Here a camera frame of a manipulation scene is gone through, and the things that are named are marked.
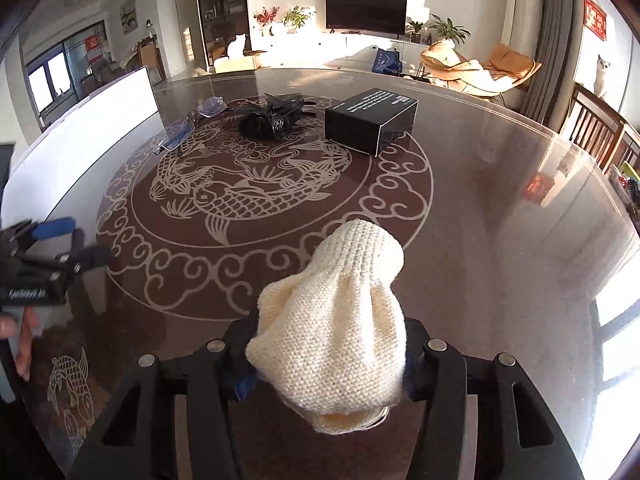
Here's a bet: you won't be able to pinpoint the green plant on console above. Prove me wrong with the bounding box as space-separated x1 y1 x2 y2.
282 6 314 32

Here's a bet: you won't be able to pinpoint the wooden dining chair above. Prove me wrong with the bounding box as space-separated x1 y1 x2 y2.
561 82 626 171

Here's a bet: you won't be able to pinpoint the black printed box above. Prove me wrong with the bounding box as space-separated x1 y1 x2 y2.
324 88 419 157

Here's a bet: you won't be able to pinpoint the orange lounge chair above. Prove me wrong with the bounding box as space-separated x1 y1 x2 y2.
420 39 541 99

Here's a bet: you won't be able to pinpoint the person's left hand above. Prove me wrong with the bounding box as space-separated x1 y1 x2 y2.
0 307 39 382

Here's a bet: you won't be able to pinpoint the white storage bin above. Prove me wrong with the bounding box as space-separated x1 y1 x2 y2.
1 68 158 224

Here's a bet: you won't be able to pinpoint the red flower vase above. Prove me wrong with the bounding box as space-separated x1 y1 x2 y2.
254 6 280 36

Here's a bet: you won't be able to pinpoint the blue shopping bag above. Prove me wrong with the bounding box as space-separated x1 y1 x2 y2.
372 49 402 76

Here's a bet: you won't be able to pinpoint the black television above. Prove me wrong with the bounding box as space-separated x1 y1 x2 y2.
326 0 408 36

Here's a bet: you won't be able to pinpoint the green potted plant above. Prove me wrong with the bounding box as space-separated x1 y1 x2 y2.
427 14 472 46

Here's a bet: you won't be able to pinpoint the white cat by cabinet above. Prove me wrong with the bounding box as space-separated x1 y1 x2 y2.
227 34 246 60

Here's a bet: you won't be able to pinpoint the white cat figurine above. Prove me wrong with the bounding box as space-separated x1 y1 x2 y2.
593 55 611 100

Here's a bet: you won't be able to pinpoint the red wall hanging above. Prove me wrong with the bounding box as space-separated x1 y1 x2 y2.
582 0 608 41

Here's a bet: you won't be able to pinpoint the white standing air conditioner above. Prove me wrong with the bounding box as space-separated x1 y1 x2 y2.
501 0 544 58

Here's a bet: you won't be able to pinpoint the grey curtain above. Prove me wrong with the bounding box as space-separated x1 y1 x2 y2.
521 0 574 125

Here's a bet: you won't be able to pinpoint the dark display cabinet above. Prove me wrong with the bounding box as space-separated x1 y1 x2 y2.
198 0 250 67

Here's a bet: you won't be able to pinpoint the cream knit glove with yellow cuff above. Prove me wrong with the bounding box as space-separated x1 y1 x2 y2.
245 220 407 436

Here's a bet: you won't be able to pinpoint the eyeglasses with blue pouch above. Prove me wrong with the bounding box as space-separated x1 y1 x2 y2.
153 96 228 155

